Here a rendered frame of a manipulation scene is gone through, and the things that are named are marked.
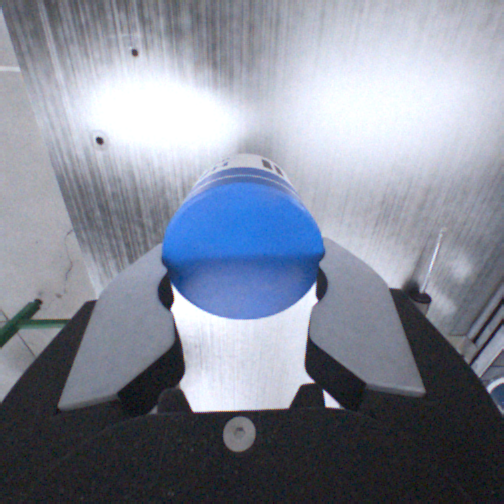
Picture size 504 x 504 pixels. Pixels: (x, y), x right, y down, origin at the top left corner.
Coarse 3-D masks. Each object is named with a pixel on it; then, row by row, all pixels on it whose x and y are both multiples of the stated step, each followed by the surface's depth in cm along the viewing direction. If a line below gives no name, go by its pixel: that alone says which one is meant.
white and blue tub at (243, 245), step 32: (224, 160) 14; (256, 160) 13; (192, 192) 10; (224, 192) 9; (256, 192) 9; (288, 192) 10; (192, 224) 10; (224, 224) 10; (256, 224) 10; (288, 224) 10; (192, 256) 11; (224, 256) 11; (256, 256) 11; (288, 256) 11; (320, 256) 11; (192, 288) 11; (224, 288) 12; (256, 288) 12; (288, 288) 12
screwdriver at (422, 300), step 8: (440, 232) 30; (440, 240) 30; (432, 256) 32; (432, 264) 32; (424, 280) 34; (424, 288) 34; (416, 296) 35; (424, 296) 35; (416, 304) 35; (424, 304) 34; (424, 312) 35
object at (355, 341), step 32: (352, 256) 10; (320, 288) 10; (352, 288) 9; (384, 288) 8; (320, 320) 7; (352, 320) 7; (384, 320) 7; (320, 352) 7; (352, 352) 6; (384, 352) 6; (320, 384) 7; (352, 384) 6; (384, 384) 6; (416, 384) 6
